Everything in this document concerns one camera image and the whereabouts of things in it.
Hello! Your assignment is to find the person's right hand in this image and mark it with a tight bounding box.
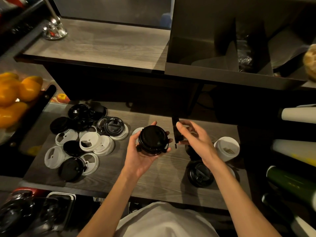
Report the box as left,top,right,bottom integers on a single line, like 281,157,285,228
175,120,220,168

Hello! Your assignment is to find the person's left hand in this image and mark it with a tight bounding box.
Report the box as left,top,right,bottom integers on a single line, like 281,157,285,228
122,120,173,179

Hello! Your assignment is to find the stack of white lids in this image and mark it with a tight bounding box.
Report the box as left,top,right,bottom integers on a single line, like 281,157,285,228
214,137,240,162

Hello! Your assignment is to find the pile of mixed cup lids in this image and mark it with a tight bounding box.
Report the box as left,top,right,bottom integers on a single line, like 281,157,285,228
44,103,129,183

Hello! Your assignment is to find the dark metal organizer box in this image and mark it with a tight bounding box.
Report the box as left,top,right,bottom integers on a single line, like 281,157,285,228
165,0,316,91

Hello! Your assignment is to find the person's right forearm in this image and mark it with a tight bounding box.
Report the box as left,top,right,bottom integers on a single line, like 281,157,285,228
207,158,282,237

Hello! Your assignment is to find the person's left forearm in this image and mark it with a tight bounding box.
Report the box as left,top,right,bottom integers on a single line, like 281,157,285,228
78,170,139,237

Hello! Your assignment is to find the translucent yellow print cup stack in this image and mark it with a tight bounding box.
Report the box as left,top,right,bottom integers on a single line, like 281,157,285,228
271,139,316,168

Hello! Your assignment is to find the white paper cup stack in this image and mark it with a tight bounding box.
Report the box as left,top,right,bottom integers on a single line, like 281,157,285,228
279,105,316,124

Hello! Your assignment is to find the black left shoe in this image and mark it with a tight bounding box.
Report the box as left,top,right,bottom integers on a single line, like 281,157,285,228
128,201,143,213

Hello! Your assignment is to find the white shirt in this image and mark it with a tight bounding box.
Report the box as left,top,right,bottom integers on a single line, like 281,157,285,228
115,201,220,237

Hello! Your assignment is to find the clear plastic bag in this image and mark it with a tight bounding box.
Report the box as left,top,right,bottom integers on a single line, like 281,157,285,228
237,34,253,72

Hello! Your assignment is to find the blue stool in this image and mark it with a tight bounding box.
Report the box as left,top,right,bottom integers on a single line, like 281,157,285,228
160,13,172,29

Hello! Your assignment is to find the grey foil pouch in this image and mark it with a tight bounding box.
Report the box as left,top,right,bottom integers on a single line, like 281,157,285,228
268,27,311,69

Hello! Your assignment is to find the tan crumpled paper bundle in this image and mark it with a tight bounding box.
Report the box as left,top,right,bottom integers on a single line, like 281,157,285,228
303,44,316,82

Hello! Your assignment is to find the pile of oranges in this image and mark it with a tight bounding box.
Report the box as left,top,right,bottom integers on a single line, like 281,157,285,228
0,72,44,129

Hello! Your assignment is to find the chrome flag stand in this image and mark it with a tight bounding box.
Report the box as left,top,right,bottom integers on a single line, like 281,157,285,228
40,0,68,40

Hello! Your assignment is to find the red flag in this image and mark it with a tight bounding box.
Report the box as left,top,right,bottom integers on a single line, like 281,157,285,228
4,0,28,8

